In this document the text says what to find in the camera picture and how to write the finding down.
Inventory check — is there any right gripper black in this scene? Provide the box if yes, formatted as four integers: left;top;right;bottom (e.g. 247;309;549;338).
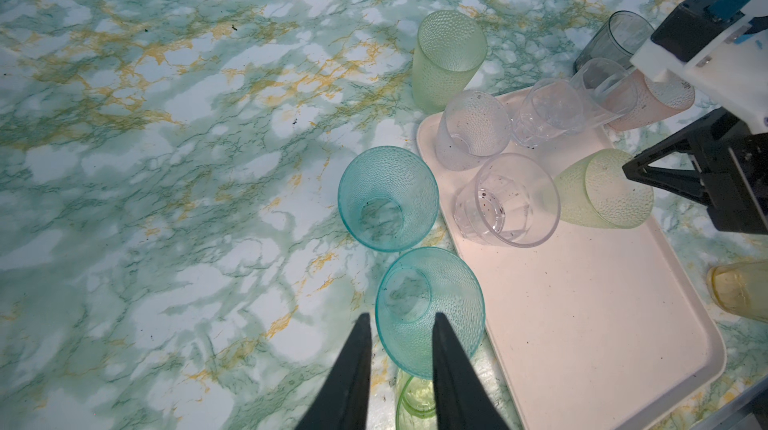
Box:
622;107;767;235

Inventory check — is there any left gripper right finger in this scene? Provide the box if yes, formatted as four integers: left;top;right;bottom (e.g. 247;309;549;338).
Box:
432;312;509;430

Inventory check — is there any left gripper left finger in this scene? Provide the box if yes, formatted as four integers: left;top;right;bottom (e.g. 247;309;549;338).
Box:
296;313;372;430

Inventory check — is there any pale green textured cup front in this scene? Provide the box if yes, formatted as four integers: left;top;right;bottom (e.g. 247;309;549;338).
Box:
554;148;654;229

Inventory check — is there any clear faceted glass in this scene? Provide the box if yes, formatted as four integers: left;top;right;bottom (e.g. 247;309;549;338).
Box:
569;58;638;132

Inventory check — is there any clear ribbed glass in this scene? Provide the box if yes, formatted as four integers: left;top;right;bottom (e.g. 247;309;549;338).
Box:
511;78;585;148

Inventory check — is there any clear smooth glass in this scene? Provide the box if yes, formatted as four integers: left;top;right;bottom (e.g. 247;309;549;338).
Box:
453;152;561;248

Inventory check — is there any light green textured cup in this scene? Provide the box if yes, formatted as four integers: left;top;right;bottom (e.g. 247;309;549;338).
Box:
412;10;488;113

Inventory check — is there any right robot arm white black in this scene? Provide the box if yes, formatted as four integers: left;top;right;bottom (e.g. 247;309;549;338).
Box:
623;0;767;234

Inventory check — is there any pink rectangular plastic tray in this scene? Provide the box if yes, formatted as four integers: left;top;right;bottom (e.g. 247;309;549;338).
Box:
416;114;726;429

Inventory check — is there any green smooth glass rear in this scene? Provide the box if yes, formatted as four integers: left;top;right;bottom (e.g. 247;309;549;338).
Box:
395;369;438;430

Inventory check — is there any pink textured cup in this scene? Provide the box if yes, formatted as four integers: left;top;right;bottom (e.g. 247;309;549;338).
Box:
608;70;695;131

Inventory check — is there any amber yellow glass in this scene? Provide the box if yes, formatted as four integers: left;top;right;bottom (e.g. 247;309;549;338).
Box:
706;260;767;322

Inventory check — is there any teal textured cup front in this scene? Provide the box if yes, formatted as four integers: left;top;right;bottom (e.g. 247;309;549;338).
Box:
375;247;486;380

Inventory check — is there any teal textured cup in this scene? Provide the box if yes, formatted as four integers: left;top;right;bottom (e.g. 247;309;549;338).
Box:
337;145;439;252
375;247;486;380

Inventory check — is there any dark grey tumbler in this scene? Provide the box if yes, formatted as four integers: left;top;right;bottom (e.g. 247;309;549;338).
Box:
573;10;654;72

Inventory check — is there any teal textured cup rear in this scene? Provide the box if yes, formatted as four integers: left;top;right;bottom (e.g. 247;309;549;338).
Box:
337;145;439;252

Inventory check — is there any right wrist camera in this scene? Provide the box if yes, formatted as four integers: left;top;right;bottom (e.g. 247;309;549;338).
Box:
631;0;767;134

